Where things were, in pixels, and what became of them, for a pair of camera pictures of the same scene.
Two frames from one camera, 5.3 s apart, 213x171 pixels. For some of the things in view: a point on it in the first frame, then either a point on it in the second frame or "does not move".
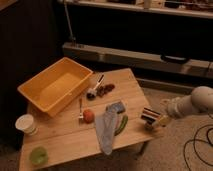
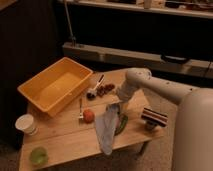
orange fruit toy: x=88 y=116 does not move
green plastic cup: x=38 y=156 does not move
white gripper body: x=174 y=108 -> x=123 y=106
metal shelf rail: x=201 y=68 does not move
